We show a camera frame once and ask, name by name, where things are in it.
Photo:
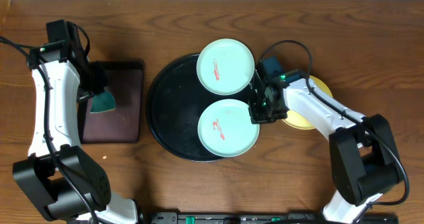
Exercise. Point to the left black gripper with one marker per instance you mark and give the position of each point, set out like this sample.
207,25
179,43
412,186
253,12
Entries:
98,69

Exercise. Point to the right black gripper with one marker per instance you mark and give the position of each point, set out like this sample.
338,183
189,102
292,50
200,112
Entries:
256,116

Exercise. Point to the yellow plate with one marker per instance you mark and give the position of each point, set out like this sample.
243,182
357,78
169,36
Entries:
295,120

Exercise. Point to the light blue plate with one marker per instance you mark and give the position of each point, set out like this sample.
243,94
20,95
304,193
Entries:
225,128
225,66

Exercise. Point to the green sponge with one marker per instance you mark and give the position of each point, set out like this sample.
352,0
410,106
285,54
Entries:
103,102

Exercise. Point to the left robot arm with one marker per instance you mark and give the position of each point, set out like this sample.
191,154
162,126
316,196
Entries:
60,179

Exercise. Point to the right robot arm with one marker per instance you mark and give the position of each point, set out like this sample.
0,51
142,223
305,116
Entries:
365,161

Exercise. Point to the round black tray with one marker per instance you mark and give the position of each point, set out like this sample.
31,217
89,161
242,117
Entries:
176,100

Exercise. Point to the rectangular black sponge tray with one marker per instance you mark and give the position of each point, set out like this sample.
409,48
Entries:
122,124

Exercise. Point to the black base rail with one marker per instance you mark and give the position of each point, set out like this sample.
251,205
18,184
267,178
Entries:
240,218

